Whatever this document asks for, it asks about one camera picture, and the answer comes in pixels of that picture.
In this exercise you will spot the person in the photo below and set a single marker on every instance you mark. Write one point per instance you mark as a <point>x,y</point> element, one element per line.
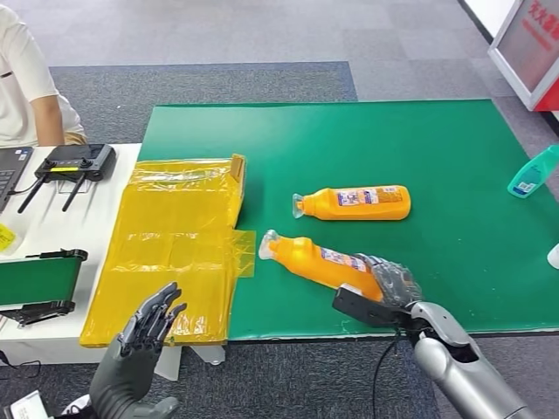
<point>17,69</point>

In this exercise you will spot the black remote controller with antennas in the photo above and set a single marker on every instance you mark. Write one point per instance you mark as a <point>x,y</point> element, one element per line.
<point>76,160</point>

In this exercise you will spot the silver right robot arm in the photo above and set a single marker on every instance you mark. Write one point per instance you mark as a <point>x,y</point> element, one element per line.
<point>458,370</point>

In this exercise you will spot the white rounded object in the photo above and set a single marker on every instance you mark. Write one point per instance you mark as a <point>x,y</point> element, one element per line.
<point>555,257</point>

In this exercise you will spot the black bracket stand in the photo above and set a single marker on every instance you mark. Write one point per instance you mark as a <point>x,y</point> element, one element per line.
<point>35,312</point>

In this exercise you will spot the green panel with black frame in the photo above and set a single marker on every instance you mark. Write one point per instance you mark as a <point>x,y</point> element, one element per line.
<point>35,280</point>

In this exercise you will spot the white table leg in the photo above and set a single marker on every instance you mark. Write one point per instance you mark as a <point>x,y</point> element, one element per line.
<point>209,355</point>

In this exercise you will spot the orange bottle with clear cap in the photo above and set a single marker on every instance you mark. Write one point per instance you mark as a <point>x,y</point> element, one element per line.
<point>327,207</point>
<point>305,260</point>

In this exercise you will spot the red and white sign stand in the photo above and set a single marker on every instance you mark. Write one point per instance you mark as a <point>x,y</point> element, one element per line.
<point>528,46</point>

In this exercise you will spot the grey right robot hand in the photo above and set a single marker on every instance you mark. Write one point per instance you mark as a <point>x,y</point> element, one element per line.
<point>395,283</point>

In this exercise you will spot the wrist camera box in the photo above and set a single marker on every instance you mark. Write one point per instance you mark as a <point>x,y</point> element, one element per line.
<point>30,408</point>
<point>362,309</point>

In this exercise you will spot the teal plastic bottle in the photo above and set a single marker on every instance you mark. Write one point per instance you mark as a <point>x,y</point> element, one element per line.
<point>530,176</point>

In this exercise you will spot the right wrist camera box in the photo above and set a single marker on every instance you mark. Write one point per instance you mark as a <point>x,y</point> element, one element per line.
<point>362,309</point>

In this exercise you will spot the dark laptop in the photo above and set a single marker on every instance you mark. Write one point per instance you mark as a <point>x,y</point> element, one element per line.
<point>10,168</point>

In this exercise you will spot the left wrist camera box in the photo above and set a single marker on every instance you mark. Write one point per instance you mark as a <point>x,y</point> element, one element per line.
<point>30,408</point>

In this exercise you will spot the clear bag with yellow label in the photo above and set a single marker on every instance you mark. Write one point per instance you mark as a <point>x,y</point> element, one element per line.
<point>6,238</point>

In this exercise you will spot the person's forearm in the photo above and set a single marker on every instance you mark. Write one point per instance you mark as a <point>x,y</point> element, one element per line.
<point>49,121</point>

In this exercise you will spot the green table mat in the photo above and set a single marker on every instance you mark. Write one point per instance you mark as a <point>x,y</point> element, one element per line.
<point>349,144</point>

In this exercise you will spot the cardboard box in yellow tape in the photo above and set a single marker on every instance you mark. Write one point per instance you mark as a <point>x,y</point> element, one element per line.
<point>174,243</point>

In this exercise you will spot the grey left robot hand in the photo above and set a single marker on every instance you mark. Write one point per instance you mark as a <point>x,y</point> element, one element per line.
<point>122,376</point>

